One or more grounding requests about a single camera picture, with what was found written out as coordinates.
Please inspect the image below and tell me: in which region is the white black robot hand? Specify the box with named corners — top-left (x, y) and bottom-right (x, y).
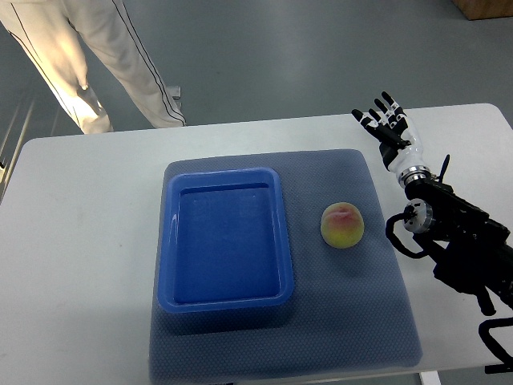
top-left (351, 91), bottom-right (429, 181)

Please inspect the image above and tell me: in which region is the yellow red peach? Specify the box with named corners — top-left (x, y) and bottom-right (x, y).
top-left (320, 202), bottom-right (365, 249)

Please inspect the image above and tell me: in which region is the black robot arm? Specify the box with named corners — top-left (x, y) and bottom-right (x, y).
top-left (386, 165), bottom-right (512, 374)

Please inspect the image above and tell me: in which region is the brown cardboard box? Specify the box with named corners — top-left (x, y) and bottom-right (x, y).
top-left (452, 0), bottom-right (512, 21)

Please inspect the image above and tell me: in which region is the blue grey textured mat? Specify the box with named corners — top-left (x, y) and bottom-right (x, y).
top-left (149, 149), bottom-right (422, 384)

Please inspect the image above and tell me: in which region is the blue plastic tray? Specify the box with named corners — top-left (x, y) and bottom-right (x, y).
top-left (156, 168), bottom-right (294, 314)

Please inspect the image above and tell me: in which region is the white table leg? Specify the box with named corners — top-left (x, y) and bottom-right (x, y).
top-left (418, 371), bottom-right (442, 385)

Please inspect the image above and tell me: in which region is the person in white trousers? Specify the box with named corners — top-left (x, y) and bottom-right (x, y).
top-left (1, 1), bottom-right (186, 134)

